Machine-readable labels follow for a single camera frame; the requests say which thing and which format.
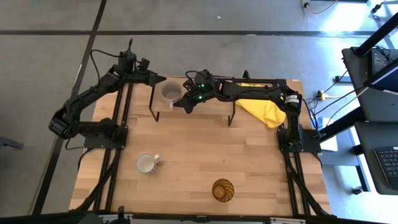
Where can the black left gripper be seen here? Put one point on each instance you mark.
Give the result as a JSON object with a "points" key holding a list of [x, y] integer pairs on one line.
{"points": [[138, 78]]}

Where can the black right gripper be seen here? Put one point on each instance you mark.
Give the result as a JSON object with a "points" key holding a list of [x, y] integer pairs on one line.
{"points": [[205, 90]]}

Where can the grey mug with floral print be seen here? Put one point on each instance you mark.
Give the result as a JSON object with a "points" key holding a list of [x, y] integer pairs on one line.
{"points": [[171, 92]]}

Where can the white mug with red stripes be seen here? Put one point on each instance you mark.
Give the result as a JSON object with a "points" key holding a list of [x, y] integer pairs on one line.
{"points": [[146, 164]]}

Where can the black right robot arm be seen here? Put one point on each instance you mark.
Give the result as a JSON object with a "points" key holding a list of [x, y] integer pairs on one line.
{"points": [[264, 90]]}

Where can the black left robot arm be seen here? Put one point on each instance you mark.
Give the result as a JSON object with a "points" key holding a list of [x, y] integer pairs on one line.
{"points": [[81, 102]]}

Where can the wooden shelf with black legs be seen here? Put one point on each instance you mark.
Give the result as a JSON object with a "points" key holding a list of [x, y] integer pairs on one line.
{"points": [[211, 109]]}

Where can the yellow cloth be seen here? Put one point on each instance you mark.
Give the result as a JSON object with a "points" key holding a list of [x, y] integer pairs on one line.
{"points": [[267, 112]]}

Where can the amber faceted glass cup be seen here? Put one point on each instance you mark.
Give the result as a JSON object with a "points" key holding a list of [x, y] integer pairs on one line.
{"points": [[223, 190]]}

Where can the white power strip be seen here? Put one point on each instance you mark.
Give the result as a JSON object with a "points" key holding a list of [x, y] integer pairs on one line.
{"points": [[321, 95]]}

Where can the grey desk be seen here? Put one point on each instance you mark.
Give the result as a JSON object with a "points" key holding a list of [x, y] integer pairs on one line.
{"points": [[367, 133]]}

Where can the black laptop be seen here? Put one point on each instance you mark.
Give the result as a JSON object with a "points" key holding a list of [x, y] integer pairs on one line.
{"points": [[381, 62]]}

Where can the black keyboard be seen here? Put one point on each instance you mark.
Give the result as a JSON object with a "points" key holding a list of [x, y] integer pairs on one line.
{"points": [[388, 165]]}

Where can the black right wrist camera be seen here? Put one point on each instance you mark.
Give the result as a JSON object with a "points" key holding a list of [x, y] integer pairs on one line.
{"points": [[188, 84]]}

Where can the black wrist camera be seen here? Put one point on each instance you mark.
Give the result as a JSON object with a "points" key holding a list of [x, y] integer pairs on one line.
{"points": [[188, 84], [144, 64]]}

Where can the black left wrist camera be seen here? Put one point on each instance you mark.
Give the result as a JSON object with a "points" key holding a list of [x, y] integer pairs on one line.
{"points": [[144, 64]]}

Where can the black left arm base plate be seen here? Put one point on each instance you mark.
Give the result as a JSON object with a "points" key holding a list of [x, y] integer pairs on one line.
{"points": [[93, 143]]}

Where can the black left frame rails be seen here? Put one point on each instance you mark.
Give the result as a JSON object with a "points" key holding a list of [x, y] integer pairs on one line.
{"points": [[110, 174]]}

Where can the black frame rails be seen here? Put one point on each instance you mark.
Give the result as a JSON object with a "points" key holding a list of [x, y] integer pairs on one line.
{"points": [[110, 174], [292, 180]]}

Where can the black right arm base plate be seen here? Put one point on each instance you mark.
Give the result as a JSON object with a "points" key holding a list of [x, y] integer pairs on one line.
{"points": [[311, 143]]}

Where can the black right frame rails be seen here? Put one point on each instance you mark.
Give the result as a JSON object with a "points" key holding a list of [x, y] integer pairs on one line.
{"points": [[292, 180]]}

